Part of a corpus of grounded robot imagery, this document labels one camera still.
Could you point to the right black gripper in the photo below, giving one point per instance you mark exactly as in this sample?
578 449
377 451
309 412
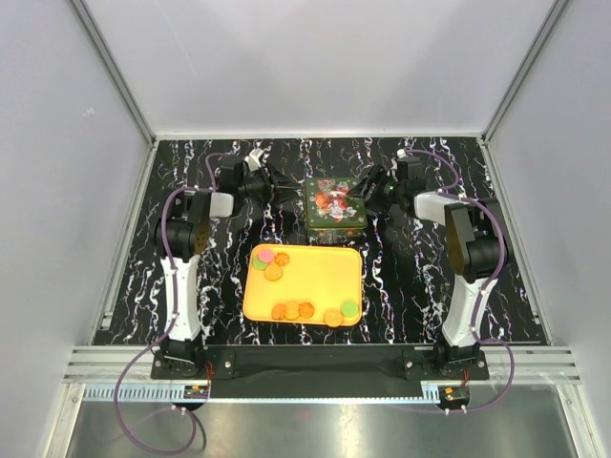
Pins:
377 176

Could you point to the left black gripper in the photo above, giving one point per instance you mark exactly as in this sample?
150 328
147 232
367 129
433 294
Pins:
277 186

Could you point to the gold tin lid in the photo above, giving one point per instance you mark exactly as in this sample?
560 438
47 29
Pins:
328 205

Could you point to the green gold cookie tin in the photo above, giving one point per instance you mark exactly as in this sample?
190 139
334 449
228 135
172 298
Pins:
335 232

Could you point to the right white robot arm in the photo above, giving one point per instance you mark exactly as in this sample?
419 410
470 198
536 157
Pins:
477 248

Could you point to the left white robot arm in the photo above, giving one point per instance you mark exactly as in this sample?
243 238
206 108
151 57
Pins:
181 235

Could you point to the pink sandwich cookie top left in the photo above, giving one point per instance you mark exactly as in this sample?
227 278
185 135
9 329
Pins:
266 256

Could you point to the orange swirl cookie top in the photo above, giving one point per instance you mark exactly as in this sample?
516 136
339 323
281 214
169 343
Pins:
282 259

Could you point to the orange swirl cookie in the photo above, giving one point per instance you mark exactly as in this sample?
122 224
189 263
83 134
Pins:
282 259
306 310

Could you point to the green sandwich cookie top left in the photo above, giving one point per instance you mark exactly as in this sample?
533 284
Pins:
259 264

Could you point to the green sandwich cookie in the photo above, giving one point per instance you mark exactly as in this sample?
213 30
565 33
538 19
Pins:
259 264
350 309

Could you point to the round tan biscuit top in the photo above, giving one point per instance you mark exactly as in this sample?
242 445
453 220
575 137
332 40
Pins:
273 272

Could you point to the round tan biscuit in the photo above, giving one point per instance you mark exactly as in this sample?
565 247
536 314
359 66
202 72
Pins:
273 272
333 318
292 311

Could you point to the yellow serving tray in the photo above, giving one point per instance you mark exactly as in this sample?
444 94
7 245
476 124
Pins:
322 276

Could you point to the green sandwich cookie bottom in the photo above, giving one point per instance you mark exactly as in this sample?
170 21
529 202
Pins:
350 309

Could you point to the orange shell cookie bottom left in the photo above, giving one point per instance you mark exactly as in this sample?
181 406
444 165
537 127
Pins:
277 312

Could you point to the orange swirl cookie bottom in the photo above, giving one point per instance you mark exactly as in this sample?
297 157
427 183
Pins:
306 310

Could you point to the round tan biscuit bottom right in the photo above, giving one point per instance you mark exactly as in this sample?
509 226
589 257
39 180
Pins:
333 318

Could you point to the left aluminium frame post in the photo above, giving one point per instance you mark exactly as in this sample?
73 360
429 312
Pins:
87 21

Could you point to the aluminium frame post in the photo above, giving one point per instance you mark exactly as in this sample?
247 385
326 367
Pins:
536 48
87 21

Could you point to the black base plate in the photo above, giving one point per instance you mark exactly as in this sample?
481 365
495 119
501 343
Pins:
381 366

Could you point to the right aluminium frame post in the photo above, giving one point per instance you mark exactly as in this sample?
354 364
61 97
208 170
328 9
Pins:
536 48

